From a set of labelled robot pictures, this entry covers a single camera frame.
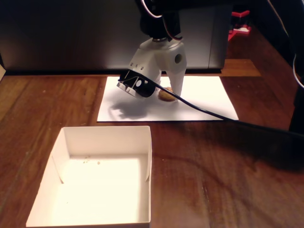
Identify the white camera clamp bracket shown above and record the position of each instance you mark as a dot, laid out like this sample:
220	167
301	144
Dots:
126	88

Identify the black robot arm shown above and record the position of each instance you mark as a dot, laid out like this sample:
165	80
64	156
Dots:
154	26

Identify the red plastic printed part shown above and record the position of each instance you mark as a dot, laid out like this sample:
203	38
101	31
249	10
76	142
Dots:
240	31

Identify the white paper sheet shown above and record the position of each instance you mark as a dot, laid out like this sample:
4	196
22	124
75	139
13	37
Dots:
209	95

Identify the beige board edge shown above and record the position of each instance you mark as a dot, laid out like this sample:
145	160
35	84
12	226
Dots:
2	71

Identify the white cardboard box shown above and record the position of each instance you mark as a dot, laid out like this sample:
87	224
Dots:
95	190

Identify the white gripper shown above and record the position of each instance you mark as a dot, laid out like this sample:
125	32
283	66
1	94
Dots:
161	57

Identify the round mini cookie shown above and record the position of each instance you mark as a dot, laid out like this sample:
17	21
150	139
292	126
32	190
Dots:
166	96

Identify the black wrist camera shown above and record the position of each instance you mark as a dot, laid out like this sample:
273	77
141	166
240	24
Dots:
146	89

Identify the dark grey cabinet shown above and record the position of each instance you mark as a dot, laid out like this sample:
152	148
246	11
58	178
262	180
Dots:
59	35

